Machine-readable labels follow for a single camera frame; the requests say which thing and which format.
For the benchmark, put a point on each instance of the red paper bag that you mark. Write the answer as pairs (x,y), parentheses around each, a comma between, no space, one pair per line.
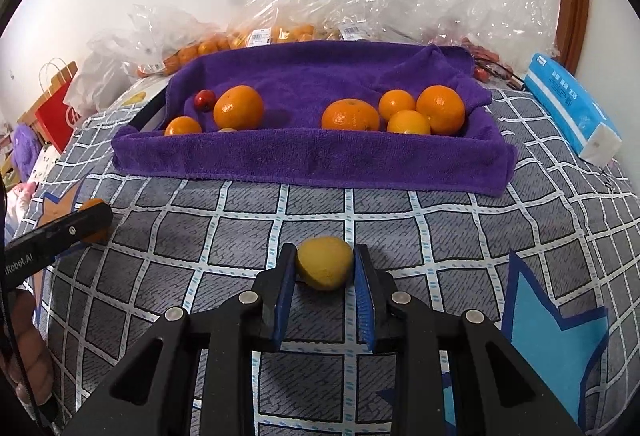
(55,116)

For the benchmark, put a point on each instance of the white printed sheet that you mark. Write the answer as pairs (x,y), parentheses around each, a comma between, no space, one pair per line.
(135,98)

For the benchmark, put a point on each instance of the small red fruit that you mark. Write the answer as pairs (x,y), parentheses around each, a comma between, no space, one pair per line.
(203,100)

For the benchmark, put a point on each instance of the bagged small red fruits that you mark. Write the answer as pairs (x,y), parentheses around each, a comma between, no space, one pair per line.
(482,58)

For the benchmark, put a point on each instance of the yellow-green citrus fruit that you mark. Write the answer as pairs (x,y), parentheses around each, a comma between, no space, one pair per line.
(325,263)
(227,130)

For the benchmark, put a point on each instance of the purple plush toy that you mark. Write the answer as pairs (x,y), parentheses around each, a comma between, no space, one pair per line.
(24,143)

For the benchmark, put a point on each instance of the wooden door frame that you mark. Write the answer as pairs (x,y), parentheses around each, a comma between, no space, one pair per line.
(572,1)

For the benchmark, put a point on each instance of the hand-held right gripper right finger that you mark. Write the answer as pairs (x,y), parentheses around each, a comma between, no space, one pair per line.
(364,301)

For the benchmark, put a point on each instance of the small clear plastic bag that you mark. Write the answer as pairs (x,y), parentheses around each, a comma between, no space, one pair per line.
(170,28)

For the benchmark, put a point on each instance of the purple towel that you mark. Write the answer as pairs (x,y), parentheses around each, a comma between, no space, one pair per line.
(300,156)

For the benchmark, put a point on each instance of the white plastic bag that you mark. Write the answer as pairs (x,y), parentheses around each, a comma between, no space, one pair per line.
(100,71)

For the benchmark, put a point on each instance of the blue tissue pack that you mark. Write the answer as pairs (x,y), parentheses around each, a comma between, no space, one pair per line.
(570,106)

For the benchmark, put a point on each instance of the bagged oranges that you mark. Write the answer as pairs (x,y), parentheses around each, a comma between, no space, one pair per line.
(200,50)

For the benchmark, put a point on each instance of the grey checked printed blanket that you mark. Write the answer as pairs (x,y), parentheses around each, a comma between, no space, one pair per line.
(200,226)

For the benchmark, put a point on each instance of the small orange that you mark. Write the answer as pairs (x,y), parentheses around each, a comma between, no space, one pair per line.
(397,103)

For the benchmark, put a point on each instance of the medium orange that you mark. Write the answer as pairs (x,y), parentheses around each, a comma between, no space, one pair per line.
(183,126)
(350,116)
(94,222)
(408,123)
(440,110)

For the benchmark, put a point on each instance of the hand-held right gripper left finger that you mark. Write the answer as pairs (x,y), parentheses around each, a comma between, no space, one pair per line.
(285,301)

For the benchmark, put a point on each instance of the person's left hand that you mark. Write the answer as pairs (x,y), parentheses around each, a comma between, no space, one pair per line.
(32,351)

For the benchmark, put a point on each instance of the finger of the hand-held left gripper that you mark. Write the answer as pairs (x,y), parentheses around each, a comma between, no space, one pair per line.
(80,227)

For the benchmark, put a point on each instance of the bagged small kumquats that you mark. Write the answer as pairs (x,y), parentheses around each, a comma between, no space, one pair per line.
(285,35)

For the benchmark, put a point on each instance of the large round orange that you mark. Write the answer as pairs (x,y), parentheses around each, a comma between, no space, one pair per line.
(238,107)

